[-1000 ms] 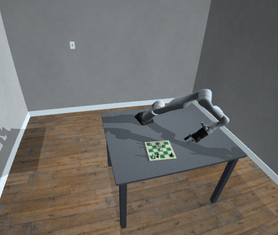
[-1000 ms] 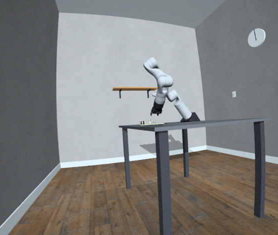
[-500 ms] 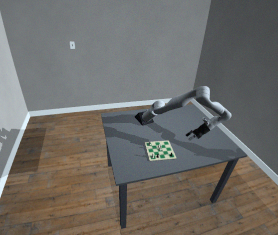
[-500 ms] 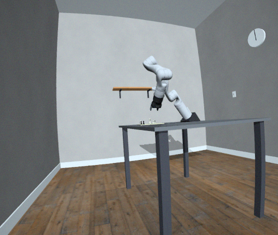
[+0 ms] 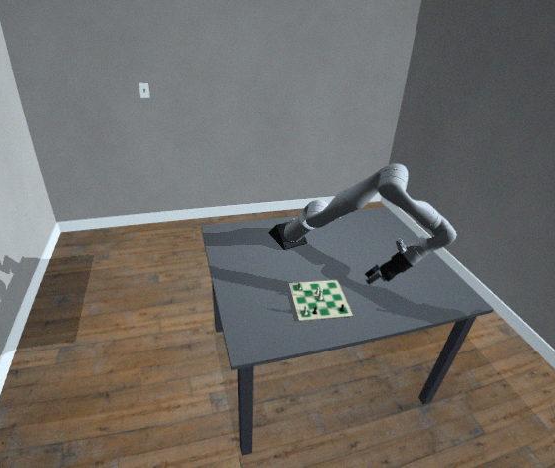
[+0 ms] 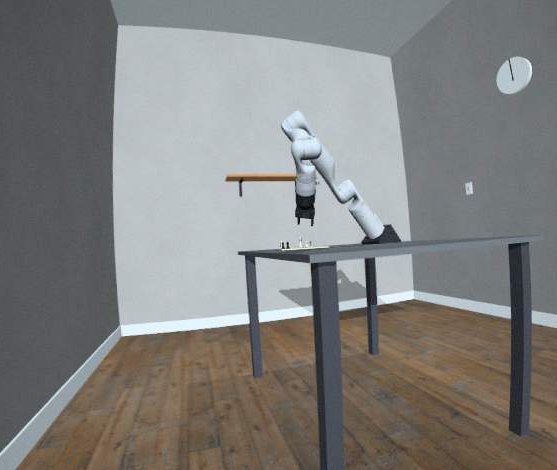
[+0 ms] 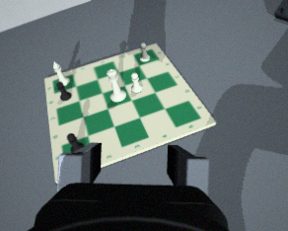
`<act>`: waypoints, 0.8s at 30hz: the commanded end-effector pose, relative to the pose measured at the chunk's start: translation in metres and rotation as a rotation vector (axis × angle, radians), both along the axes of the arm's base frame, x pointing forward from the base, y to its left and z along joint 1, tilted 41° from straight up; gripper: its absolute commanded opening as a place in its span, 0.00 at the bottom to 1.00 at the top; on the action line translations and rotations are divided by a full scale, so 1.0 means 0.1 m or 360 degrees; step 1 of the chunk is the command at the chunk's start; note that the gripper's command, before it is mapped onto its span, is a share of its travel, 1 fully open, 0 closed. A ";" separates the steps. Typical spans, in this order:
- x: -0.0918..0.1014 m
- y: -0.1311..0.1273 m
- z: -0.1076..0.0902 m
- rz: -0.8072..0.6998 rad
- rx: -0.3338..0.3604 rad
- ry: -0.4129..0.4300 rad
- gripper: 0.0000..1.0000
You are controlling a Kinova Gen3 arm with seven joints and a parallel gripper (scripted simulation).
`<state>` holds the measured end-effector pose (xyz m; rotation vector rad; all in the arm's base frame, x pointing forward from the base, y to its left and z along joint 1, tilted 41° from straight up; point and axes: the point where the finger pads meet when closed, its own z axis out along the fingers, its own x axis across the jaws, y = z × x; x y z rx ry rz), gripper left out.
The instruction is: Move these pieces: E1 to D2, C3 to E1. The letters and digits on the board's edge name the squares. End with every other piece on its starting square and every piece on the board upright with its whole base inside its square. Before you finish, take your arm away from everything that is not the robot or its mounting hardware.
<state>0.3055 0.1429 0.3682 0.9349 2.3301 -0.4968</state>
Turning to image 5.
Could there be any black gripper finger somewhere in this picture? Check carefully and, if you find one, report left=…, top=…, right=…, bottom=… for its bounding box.
left=365, top=264, right=381, bottom=278
left=366, top=271, right=386, bottom=285

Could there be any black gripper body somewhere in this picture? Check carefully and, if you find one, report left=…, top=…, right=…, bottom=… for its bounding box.
left=380, top=238, right=423, bottom=282

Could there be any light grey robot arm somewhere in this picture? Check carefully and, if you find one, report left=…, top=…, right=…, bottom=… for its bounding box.
left=284, top=164, right=456, bottom=257

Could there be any green and cream chessboard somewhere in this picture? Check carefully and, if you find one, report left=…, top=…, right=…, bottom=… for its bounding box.
left=289, top=280, right=353, bottom=321

